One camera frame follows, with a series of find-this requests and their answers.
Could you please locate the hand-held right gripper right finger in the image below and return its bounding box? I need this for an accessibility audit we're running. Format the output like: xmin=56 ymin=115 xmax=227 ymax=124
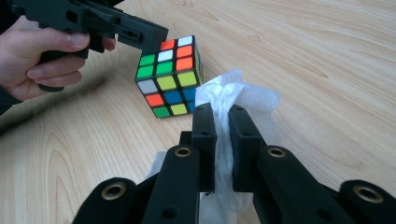
xmin=228 ymin=105 xmax=268 ymax=194

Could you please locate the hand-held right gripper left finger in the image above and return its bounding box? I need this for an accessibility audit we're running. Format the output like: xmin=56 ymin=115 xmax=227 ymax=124
xmin=191 ymin=103 xmax=219 ymax=194

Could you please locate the colourful puzzle cube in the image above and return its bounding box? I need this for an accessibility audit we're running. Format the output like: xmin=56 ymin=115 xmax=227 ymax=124
xmin=134 ymin=35 xmax=206 ymax=119

